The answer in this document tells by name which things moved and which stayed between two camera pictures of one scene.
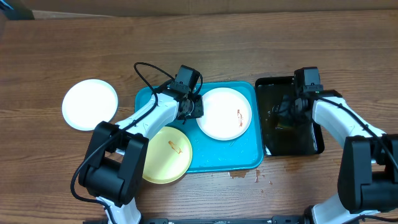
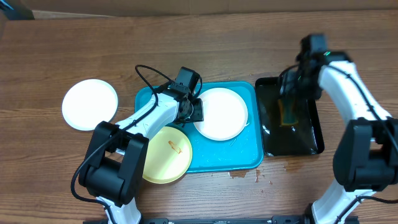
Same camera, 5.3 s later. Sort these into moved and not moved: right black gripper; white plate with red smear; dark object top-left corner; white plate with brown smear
Moved: right black gripper
Not moved: white plate with red smear; white plate with brown smear; dark object top-left corner
